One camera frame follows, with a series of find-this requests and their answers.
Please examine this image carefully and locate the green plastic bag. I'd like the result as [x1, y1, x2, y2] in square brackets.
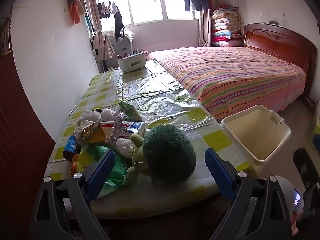
[76, 144, 135, 200]

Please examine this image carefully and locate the white plastic trash bin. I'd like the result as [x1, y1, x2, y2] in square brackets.
[220, 104, 292, 178]

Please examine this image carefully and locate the green plush toy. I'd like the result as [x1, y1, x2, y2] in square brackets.
[126, 124, 197, 188]

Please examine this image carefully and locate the grey rounded object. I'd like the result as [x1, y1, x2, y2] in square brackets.
[274, 176, 304, 214]

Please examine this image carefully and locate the black hanging garment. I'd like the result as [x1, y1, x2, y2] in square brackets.
[114, 6, 125, 43]

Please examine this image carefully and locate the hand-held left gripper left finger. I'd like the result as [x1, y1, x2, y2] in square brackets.
[29, 149, 117, 240]

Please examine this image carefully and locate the red white cardboard box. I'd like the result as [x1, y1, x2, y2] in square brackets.
[99, 120, 148, 140]

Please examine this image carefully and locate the grey white appliance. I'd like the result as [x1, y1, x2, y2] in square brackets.
[105, 29, 137, 67]

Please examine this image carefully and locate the green snack packet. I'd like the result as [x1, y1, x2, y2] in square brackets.
[117, 101, 143, 122]

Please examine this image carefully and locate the stack of folded quilts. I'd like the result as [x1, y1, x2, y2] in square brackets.
[211, 4, 243, 47]

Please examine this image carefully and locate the striped tied curtain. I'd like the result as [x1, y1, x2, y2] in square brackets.
[82, 0, 116, 60]

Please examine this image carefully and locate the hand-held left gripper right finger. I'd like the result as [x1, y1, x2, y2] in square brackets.
[204, 147, 293, 240]

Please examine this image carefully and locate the silver foil blister pack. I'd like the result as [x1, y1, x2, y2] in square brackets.
[110, 111, 127, 145]

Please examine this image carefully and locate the labelled plastic bottle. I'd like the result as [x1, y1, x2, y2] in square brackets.
[63, 134, 79, 161]

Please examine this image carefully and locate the orange yellow round object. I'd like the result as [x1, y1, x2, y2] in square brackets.
[70, 154, 81, 176]

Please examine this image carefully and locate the bed with striped sheet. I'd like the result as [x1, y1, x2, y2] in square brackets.
[147, 46, 307, 123]

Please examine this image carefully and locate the gold foil wrapper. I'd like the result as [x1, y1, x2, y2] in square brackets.
[80, 122, 107, 145]

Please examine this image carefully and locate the window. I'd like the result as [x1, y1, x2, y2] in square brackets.
[95, 0, 200, 27]

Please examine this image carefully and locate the orange cloth on hook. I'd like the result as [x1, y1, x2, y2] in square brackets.
[67, 0, 86, 25]

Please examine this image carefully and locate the white desk organizer box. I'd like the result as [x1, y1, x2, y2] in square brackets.
[117, 51, 148, 72]

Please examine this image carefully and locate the white tissue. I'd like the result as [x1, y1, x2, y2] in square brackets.
[100, 107, 120, 121]
[115, 137, 137, 159]

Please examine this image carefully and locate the striped straight curtain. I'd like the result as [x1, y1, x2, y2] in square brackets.
[199, 9, 213, 47]

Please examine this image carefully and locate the hanging rack of socks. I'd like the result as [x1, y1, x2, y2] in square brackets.
[96, 1, 118, 19]

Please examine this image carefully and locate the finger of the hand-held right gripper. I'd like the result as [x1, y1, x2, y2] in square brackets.
[293, 147, 320, 190]

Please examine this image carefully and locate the red wooden headboard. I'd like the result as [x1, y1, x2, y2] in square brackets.
[243, 23, 318, 98]

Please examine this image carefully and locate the dark red door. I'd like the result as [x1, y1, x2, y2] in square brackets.
[0, 45, 57, 240]

